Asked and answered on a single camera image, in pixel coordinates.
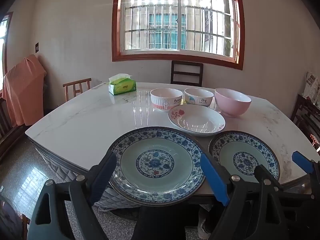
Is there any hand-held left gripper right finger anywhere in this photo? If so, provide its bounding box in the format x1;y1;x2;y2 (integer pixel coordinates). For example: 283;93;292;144
199;152;293;240

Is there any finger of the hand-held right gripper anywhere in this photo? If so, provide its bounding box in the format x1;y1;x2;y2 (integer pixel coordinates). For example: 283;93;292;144
292;151;320;198

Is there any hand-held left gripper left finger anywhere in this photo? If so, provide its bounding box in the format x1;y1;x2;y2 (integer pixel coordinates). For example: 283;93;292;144
27;152;118;240

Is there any small blue patterned plate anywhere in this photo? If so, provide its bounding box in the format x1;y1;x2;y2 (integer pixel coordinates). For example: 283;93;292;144
208;130;281;184

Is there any large blue patterned plate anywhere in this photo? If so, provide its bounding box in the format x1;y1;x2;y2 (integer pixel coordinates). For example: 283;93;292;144
109;126;206;206

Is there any white red-flower plate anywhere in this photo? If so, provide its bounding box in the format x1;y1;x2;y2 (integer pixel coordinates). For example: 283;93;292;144
168;104;226;137

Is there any pink bowl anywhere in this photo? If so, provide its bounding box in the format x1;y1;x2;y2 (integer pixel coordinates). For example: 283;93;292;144
215;88;252;118

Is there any white bowl dog print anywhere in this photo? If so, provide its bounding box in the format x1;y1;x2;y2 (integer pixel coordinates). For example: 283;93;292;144
184;88;214;108

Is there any white bowl rabbit print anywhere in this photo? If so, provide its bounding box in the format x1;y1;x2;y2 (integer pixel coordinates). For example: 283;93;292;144
150;88;183;113

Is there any dark carved wooden chair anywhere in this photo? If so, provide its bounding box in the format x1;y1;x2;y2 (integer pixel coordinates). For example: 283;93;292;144
290;94;320;153

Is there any person's dark trouser leg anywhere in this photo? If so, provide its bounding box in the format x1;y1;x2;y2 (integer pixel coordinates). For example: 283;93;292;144
131;204;188;240

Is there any stack of newspapers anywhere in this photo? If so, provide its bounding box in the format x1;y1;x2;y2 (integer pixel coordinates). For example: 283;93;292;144
302;71;320;103

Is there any green tissue pack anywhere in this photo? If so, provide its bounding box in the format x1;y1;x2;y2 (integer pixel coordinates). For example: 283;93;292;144
108;73;137;96

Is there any light wooden chair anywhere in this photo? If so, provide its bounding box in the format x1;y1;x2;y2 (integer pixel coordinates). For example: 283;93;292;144
62;78;92;102

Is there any dark wooden armchair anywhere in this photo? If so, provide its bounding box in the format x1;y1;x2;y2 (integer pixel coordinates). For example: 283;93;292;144
0;97;28;155

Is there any orange cloth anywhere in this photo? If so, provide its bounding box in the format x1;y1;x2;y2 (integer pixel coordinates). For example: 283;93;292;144
2;54;47;127

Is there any red-framed barred window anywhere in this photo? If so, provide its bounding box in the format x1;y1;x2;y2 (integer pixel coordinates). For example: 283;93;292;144
112;0;245;71

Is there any side window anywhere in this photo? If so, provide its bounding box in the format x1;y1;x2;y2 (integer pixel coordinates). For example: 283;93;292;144
0;12;13;80

